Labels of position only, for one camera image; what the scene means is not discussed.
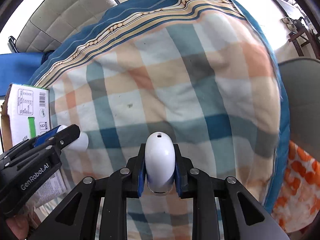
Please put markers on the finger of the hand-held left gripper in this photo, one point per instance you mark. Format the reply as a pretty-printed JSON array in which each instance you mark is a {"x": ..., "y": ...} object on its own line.
[
  {"x": 46, "y": 136},
  {"x": 67, "y": 136}
]

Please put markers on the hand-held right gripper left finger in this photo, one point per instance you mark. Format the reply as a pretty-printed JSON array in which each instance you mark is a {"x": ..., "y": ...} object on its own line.
[{"x": 141, "y": 177}]

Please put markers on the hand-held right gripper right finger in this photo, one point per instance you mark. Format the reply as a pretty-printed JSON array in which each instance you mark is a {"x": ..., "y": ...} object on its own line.
[{"x": 178, "y": 177}]

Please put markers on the small white bottle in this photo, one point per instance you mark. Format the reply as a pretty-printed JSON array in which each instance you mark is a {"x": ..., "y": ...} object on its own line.
[{"x": 81, "y": 142}]

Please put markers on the white earbud case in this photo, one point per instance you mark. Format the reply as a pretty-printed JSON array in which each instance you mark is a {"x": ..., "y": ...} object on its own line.
[{"x": 160, "y": 160}]

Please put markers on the cardboard box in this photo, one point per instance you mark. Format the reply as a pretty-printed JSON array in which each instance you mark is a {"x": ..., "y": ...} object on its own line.
[{"x": 25, "y": 110}]

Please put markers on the person's left hand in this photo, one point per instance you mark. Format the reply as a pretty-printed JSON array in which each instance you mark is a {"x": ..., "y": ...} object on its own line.
[{"x": 17, "y": 227}]

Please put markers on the blue folded mat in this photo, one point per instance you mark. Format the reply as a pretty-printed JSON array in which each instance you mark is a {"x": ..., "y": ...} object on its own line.
[{"x": 20, "y": 70}]

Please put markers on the plaid tablecloth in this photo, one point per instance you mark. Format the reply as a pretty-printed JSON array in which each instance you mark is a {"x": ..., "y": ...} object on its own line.
[{"x": 175, "y": 92}]

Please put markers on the orange and white cloth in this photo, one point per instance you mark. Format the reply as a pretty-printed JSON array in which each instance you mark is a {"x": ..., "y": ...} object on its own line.
[{"x": 297, "y": 185}]

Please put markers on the grey padded chair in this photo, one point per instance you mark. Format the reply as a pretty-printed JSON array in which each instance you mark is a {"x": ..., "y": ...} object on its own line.
[{"x": 62, "y": 12}]

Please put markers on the grey round-back chair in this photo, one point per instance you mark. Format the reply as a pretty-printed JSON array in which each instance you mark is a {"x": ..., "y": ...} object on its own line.
[{"x": 302, "y": 100}]

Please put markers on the dark wooden folding chair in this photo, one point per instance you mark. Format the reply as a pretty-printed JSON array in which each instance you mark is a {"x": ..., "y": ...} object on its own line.
[{"x": 303, "y": 33}]

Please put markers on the black treadmill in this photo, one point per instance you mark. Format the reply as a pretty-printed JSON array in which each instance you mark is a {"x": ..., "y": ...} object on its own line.
[{"x": 285, "y": 2}]

